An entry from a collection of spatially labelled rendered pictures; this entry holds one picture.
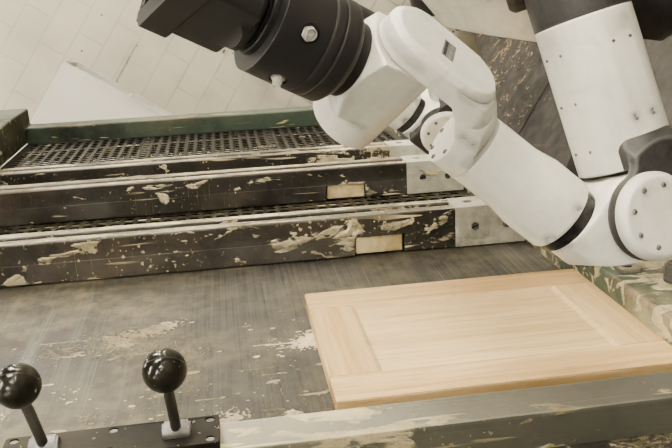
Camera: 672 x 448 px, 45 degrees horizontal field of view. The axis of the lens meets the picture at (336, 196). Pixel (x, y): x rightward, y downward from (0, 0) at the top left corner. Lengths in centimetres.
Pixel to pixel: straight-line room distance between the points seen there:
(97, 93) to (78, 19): 149
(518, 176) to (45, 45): 575
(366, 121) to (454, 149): 8
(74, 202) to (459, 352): 95
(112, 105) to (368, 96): 425
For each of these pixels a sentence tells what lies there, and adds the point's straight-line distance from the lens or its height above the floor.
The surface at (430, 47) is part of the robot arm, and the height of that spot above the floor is 138.
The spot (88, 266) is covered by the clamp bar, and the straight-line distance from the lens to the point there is 136.
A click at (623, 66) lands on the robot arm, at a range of 76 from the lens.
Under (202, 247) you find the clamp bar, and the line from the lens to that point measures 133.
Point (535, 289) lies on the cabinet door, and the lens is 119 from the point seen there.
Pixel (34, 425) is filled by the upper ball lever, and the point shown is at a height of 150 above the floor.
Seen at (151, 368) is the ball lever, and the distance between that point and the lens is 70.
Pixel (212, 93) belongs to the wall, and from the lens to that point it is 628.
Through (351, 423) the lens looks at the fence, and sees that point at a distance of 81.
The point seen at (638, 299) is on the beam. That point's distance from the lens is 111.
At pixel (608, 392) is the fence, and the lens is 88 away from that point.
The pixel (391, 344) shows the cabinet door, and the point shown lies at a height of 116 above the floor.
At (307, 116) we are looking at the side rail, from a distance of 259.
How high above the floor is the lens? 155
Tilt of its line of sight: 15 degrees down
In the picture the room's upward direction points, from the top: 61 degrees counter-clockwise
